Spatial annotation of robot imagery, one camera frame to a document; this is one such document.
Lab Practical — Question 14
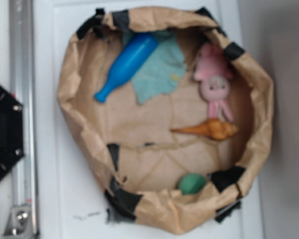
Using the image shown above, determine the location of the orange conch shell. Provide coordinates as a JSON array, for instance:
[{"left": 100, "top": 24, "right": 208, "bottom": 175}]
[{"left": 170, "top": 118, "right": 239, "bottom": 140}]

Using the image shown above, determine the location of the light teal cloth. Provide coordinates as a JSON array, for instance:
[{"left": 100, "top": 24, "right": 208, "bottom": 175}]
[{"left": 132, "top": 30, "right": 187, "bottom": 105}]

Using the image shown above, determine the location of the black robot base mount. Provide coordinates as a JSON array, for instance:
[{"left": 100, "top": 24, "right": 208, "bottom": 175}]
[{"left": 0, "top": 85, "right": 24, "bottom": 181}]

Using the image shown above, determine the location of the blue plastic bowling pin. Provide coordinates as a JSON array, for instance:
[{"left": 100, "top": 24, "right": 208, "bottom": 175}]
[{"left": 94, "top": 32, "right": 158, "bottom": 103}]

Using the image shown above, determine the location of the pink plush bunny toy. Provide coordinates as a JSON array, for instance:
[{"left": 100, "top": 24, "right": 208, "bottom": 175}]
[{"left": 193, "top": 43, "right": 234, "bottom": 122}]

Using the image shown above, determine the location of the metal corner bracket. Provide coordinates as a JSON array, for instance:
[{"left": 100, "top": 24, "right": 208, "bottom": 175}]
[{"left": 1, "top": 205, "right": 37, "bottom": 239}]

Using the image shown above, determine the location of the green plastic egg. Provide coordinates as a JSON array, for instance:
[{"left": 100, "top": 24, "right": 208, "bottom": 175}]
[{"left": 177, "top": 173, "right": 207, "bottom": 195}]

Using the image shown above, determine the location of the aluminium frame rail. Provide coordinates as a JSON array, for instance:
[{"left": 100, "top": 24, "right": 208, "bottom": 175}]
[{"left": 9, "top": 0, "right": 39, "bottom": 239}]

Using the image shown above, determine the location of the brown paper bin with tape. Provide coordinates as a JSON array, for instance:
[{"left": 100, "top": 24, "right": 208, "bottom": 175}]
[{"left": 57, "top": 6, "right": 274, "bottom": 234}]

